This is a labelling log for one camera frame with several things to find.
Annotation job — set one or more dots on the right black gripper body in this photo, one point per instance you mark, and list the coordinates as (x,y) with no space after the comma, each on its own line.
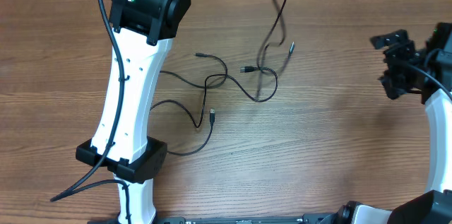
(400,65)

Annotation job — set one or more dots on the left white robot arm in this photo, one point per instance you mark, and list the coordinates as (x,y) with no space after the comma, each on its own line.
(141,33)

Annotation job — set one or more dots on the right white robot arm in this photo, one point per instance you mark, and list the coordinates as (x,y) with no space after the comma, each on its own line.
(426,72)

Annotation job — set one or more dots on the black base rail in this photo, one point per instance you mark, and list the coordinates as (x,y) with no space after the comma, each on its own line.
(243,219)

